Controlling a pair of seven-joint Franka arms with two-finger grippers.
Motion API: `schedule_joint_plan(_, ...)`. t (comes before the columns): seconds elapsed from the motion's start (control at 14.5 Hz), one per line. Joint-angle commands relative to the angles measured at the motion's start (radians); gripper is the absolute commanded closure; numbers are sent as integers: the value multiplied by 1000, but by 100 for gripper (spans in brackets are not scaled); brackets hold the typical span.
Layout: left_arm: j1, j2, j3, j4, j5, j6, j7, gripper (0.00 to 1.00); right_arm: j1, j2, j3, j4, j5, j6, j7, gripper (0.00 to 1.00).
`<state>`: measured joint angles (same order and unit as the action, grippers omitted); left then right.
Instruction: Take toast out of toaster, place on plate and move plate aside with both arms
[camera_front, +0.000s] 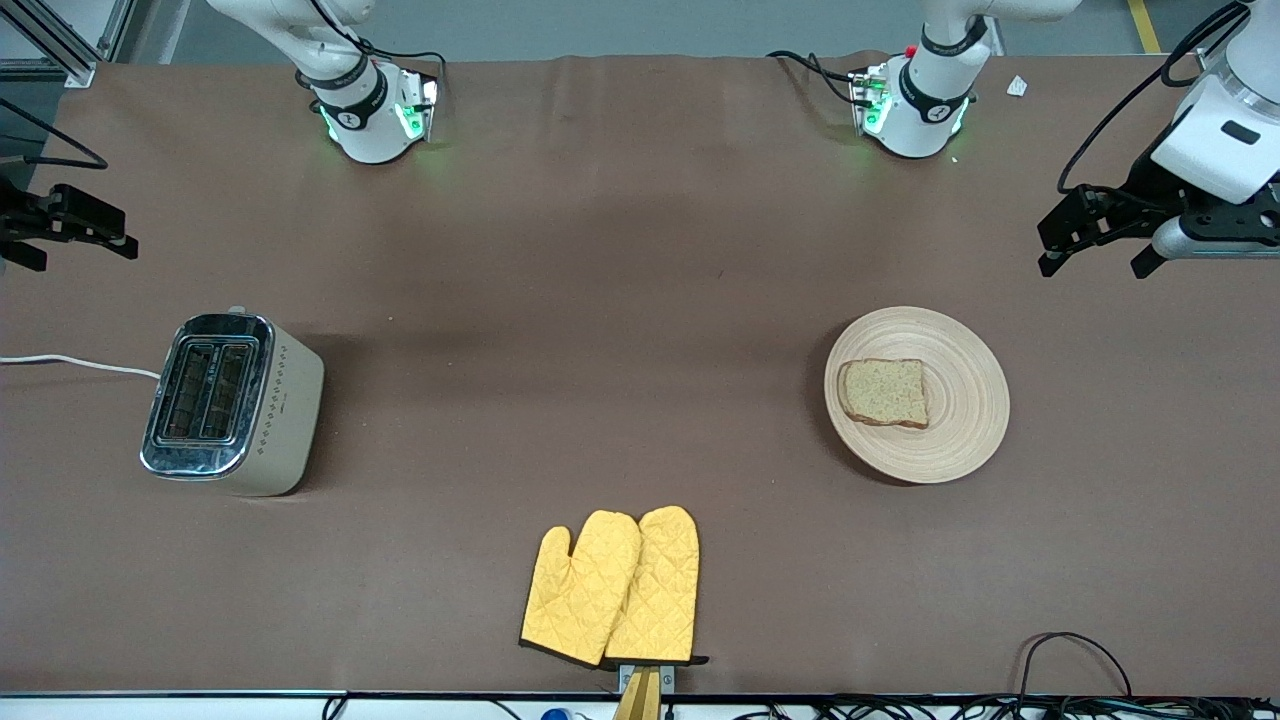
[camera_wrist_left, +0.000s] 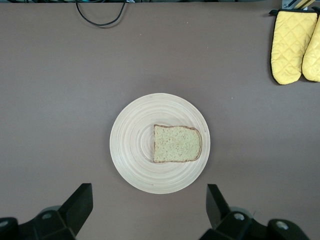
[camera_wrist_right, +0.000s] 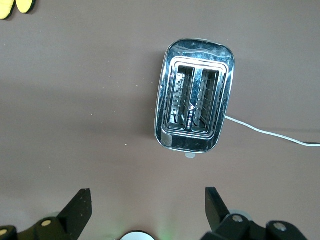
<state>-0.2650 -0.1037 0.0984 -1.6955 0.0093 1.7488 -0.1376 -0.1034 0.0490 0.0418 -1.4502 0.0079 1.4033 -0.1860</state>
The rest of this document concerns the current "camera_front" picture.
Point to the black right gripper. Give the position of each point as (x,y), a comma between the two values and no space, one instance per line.
(12,221)

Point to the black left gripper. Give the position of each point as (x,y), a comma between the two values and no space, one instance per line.
(1146,191)

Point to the round wooden plate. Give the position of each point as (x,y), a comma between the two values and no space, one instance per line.
(965,400)

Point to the brown toast slice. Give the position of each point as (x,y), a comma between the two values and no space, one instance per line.
(885,392)

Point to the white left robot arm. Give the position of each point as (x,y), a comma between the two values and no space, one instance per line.
(1220,140)

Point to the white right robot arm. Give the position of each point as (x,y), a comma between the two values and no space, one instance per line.
(365,130)

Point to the small white paper scrap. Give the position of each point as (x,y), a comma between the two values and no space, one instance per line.
(1017,86)

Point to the yellow floor tape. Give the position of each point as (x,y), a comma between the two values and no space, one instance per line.
(1146,28)

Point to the beige chrome two-slot toaster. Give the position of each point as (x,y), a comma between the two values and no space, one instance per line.
(285,410)

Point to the brown table cover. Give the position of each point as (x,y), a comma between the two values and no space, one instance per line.
(620,260)

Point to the yellow quilted oven mitt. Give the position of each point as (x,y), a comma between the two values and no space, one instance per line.
(662,590)
(580,590)

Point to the aluminium frame profile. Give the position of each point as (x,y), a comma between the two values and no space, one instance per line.
(78,70)

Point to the small metal bracket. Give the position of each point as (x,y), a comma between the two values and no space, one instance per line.
(668,678)

